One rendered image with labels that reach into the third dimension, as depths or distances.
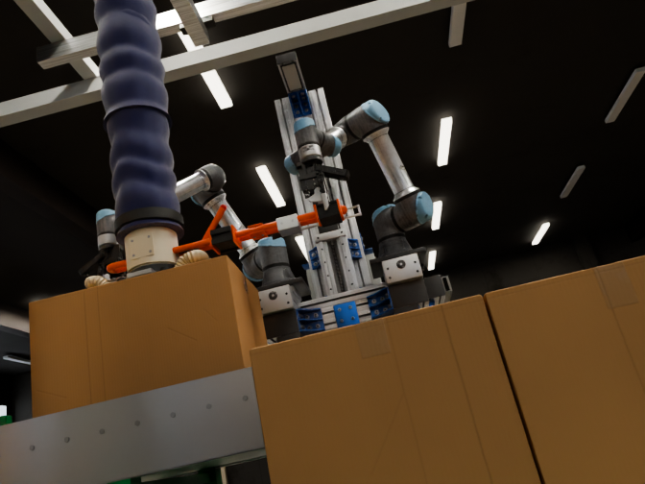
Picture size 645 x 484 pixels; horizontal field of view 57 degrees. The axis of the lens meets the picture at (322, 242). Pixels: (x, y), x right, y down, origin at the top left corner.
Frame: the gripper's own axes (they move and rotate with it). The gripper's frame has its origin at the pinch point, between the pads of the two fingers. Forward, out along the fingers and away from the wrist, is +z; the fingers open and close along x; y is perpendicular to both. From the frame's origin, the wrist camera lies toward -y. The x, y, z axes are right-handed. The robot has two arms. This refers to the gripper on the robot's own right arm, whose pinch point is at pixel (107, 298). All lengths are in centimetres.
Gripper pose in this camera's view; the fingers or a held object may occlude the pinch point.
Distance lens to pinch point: 235.8
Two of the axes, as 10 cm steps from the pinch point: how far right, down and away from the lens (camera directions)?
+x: 1.5, 3.2, 9.3
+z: 2.0, 9.2, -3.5
